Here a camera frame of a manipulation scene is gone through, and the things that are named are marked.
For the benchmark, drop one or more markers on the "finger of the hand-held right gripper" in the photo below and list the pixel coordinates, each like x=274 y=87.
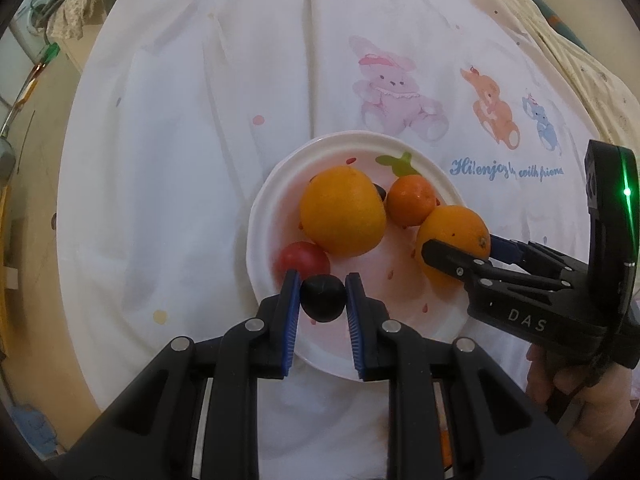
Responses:
x=445 y=257
x=505 y=249

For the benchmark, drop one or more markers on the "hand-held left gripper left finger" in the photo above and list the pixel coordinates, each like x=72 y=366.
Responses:
x=290 y=320

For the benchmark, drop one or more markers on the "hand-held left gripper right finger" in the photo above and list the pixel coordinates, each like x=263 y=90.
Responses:
x=355 y=325

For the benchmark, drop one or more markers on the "large orange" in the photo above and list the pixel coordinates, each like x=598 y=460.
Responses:
x=450 y=230
x=342 y=210

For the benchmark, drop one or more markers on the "dark purple plum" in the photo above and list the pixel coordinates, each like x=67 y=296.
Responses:
x=322 y=297

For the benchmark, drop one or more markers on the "white paper plate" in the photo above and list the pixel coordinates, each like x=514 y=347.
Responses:
x=415 y=305

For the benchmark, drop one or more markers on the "red plum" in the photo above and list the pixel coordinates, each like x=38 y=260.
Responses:
x=305 y=259

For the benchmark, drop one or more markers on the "small tangerine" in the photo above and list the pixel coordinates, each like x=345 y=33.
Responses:
x=411 y=201

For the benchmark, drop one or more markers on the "dark grape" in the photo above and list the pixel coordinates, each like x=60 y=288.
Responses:
x=381 y=193

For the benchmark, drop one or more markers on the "person's right hand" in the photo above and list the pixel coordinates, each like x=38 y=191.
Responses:
x=600 y=410

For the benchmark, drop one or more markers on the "white animal print blanket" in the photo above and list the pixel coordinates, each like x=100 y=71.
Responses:
x=200 y=160

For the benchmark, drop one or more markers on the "cream patterned quilt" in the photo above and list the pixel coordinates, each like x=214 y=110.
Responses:
x=575 y=70

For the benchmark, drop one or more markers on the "light blue cloth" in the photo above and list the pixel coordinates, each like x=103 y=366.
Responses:
x=32 y=427

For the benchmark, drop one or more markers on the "beige floral cloth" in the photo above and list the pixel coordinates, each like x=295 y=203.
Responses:
x=75 y=10

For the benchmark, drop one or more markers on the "white washing machine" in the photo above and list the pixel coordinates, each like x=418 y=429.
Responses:
x=30 y=20

